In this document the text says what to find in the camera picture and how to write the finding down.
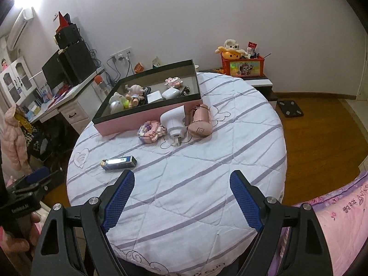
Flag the blue white snack bag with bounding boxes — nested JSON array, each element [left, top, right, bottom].
[[152, 57, 162, 69]]

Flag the pink tray box black rim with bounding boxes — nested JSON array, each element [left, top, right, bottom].
[[92, 60, 203, 136]]

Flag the red-capped water bottle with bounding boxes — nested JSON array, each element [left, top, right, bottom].
[[94, 75, 105, 91]]

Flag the black bathroom scale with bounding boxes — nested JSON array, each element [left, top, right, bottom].
[[277, 100, 304, 118]]

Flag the pink white block cat figure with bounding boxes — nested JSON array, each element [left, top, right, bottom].
[[165, 77, 183, 89]]

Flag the orange toy storage box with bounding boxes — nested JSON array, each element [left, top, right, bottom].
[[221, 55, 265, 78]]

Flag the orange snack bag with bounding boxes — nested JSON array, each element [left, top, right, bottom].
[[134, 62, 145, 74]]

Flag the black computer monitor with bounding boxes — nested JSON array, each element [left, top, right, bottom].
[[42, 52, 67, 90]]

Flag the silver ball ornament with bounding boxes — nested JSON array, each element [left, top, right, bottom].
[[110, 100, 125, 115]]

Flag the pink-haired doll figurine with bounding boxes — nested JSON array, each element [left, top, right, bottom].
[[125, 85, 152, 108]]

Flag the black white low shelf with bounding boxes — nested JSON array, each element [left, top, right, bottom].
[[196, 70, 278, 110]]

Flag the black beaded hair clip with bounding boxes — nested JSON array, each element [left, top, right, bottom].
[[180, 86, 190, 96]]

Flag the black computer tower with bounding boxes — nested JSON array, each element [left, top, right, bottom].
[[58, 40, 97, 86]]

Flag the white glass door cabinet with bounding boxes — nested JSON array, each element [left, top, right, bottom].
[[1, 57, 36, 105]]

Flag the white earbuds case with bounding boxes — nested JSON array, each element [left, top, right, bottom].
[[161, 87, 181, 100]]

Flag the white striped quilt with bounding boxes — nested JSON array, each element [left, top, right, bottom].
[[66, 72, 287, 275]]

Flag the white air conditioner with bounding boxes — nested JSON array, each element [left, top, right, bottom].
[[7, 7, 34, 51]]

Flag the pink block house figure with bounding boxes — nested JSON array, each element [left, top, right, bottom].
[[137, 120, 167, 144]]

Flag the red flag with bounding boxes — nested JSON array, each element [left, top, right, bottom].
[[55, 11, 69, 34]]

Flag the black box on tower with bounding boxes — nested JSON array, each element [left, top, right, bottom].
[[54, 24, 81, 49]]

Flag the rose gold perfume bottle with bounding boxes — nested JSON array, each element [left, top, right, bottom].
[[187, 104, 213, 138]]

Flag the white travel plug adapter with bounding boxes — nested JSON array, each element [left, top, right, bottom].
[[160, 105, 187, 146]]

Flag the white yellow plush toys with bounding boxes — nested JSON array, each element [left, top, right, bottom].
[[215, 39, 251, 60]]

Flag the white square charger block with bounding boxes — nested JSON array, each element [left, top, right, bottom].
[[147, 90, 163, 104]]

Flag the person's left hand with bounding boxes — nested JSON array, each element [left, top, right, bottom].
[[1, 213, 40, 265]]

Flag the white wall power strip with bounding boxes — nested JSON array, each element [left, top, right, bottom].
[[110, 47, 132, 61]]

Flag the pink floral bedding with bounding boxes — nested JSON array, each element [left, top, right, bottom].
[[268, 170, 368, 276]]

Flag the pink jacket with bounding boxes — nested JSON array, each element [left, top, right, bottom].
[[1, 105, 32, 175]]

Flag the white desk with drawers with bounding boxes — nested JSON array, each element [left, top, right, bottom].
[[30, 66, 105, 134]]

